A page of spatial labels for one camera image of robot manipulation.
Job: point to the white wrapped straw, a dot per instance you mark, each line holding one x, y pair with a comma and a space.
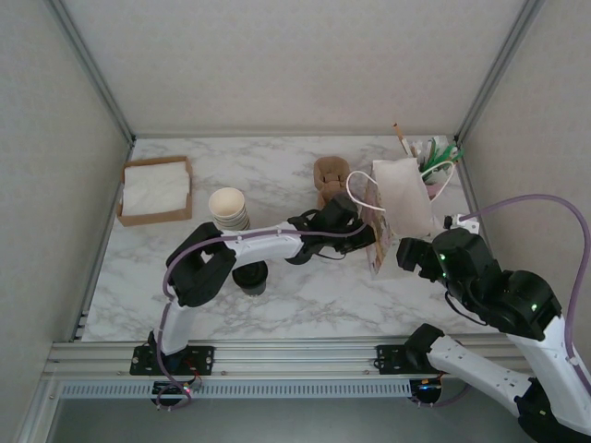
417, 148

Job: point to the aluminium table end rail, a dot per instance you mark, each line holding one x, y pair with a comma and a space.
295, 135

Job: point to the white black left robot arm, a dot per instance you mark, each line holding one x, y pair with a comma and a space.
258, 247

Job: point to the small circuit board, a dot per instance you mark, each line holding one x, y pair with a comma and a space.
175, 390
429, 387

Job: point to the patterned paper gift bag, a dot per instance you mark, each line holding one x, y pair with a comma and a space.
397, 194

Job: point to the brown pulp cup carrier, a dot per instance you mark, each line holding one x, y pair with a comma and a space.
330, 168

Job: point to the paper wrapped wooden stirrer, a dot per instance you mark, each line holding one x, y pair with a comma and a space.
402, 140

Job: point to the brown cardboard napkin tray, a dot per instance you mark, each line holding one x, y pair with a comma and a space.
157, 218

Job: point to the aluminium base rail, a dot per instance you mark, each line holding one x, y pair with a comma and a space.
295, 357

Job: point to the green straw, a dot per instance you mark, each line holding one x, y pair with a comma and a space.
433, 148
445, 156

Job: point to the aluminium frame leg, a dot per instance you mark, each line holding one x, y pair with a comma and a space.
39, 410

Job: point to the white paper napkin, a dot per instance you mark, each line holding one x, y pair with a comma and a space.
154, 187

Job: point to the stack of paper cups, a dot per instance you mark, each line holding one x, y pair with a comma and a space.
226, 203

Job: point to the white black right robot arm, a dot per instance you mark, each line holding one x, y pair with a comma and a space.
480, 369

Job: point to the aluminium frame post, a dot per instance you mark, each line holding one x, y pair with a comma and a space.
93, 69
498, 69

